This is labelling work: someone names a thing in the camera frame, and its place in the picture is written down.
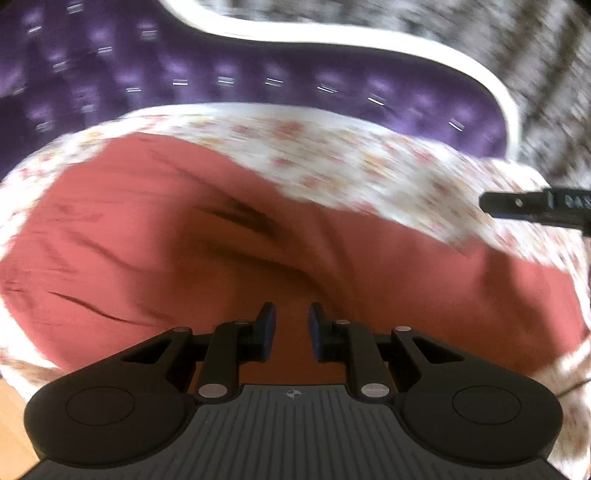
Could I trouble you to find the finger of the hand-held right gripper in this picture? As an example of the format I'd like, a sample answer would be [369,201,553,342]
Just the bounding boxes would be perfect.
[479,188,554,222]

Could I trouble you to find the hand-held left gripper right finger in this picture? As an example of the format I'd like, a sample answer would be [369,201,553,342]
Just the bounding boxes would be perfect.
[308,302,468,400]

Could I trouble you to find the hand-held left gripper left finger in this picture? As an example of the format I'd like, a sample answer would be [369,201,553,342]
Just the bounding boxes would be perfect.
[110,302,278,401]

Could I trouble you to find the red pants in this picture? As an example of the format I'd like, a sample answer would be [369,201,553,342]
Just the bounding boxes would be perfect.
[0,131,591,398]

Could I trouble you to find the floral fabric laundry basket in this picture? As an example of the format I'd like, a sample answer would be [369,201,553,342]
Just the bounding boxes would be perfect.
[0,104,591,480]

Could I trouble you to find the purple tufted headboard white frame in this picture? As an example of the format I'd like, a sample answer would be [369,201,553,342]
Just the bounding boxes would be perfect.
[0,0,525,178]

